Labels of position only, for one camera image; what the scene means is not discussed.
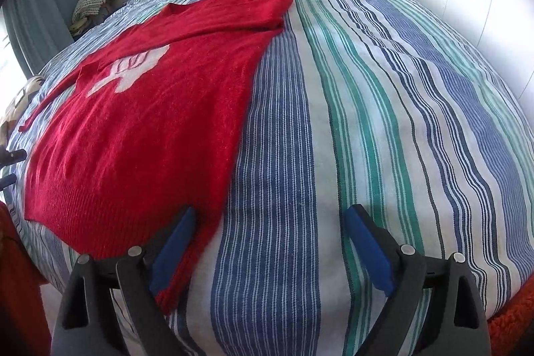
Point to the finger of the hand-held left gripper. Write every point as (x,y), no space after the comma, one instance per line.
(7,181)
(14,155)

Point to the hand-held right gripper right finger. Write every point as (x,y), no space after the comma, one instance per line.
(371,251)

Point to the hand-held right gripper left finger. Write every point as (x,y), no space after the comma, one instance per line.
(175,247)

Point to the red knit sweater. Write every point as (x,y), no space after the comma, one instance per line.
(137,139)

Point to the printed cushion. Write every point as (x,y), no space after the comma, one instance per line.
(23,97)

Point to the striped bed sheet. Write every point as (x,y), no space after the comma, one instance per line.
(333,110)

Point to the blue curtain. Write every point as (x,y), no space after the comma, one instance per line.
(41,5)

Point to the white wardrobe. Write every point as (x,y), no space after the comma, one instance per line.
(471,5)

